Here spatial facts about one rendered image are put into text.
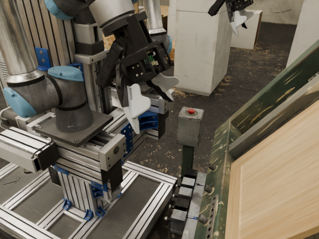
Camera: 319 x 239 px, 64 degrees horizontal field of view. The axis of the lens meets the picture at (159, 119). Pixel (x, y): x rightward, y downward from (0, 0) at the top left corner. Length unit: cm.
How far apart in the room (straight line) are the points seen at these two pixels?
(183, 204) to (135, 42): 76
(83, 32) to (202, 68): 250
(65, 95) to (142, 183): 115
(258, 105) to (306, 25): 349
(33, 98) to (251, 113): 95
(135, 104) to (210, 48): 297
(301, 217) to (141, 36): 53
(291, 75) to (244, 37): 482
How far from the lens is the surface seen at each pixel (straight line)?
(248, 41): 605
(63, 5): 59
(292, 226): 71
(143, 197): 187
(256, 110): 132
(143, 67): 47
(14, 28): 91
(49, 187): 208
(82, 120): 104
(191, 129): 133
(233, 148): 114
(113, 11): 48
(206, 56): 345
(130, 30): 48
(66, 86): 97
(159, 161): 245
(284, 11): 913
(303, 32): 473
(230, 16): 107
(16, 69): 92
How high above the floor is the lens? 160
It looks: 31 degrees down
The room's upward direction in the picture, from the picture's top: straight up
